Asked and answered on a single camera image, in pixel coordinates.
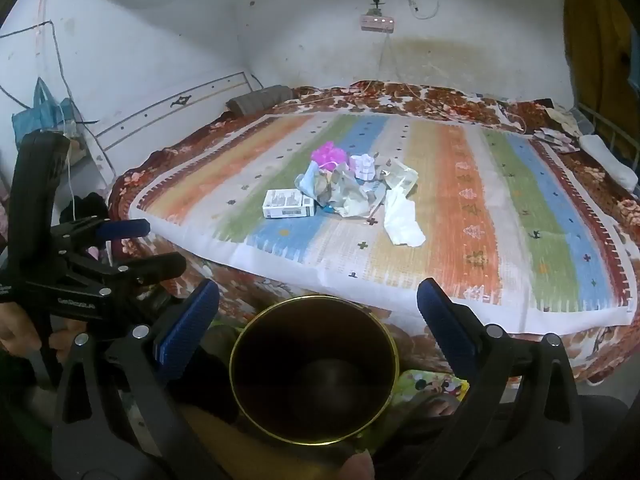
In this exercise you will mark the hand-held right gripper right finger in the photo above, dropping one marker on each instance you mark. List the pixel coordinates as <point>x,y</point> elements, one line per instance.
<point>445,325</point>

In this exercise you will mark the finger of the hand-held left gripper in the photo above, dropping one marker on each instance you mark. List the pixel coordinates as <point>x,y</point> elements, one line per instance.
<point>122,228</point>
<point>155,265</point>

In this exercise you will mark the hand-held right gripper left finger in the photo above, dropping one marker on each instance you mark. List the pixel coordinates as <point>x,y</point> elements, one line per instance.
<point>186,330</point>

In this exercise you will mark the dark bin with gold rim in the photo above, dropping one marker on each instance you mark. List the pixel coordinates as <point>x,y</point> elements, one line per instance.
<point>315,370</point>

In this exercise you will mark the clear plastic bag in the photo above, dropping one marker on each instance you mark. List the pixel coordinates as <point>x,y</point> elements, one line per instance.
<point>400,176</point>

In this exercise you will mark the grey wrapper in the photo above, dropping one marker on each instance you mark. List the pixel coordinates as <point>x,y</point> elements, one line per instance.
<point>345,195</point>

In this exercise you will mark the pink plastic wrapper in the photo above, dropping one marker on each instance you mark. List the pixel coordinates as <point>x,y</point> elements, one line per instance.
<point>327,154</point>

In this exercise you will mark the person's left hand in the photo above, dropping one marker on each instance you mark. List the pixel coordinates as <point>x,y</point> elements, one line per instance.
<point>12,330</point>

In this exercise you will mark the black cloth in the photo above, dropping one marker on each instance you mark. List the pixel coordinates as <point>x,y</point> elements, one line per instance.
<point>87,206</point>

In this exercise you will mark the blue tote bag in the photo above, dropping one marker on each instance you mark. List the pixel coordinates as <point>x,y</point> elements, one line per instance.
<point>35,117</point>

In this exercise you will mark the white tissue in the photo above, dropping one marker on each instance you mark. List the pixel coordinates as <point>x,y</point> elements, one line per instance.
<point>402,220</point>

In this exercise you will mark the striped colourful mat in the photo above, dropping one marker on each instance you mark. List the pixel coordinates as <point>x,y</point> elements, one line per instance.
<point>450,210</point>

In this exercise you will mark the white headboard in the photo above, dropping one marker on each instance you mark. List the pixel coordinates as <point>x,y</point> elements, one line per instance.
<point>165,110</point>

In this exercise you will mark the white cardboard box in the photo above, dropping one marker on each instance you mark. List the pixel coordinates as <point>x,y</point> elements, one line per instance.
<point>287,204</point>

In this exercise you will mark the small white packet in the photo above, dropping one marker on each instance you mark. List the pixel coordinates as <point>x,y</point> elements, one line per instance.
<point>362,166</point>

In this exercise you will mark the small printed papers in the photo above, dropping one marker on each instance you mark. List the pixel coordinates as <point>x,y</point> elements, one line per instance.
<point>552,139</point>

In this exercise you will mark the white rolled cloth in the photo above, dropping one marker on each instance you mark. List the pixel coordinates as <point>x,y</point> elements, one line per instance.
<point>607,157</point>

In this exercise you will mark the cream cloth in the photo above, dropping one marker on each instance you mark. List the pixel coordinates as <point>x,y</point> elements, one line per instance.
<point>565,119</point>

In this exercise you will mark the pink power strip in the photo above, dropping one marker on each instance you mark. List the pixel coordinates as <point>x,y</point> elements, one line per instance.
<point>377,22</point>

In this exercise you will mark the metal rail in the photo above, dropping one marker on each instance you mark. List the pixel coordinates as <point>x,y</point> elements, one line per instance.
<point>607,125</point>

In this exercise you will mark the wall socket with plug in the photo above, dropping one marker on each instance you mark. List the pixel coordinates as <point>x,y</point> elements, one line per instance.
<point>376,2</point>

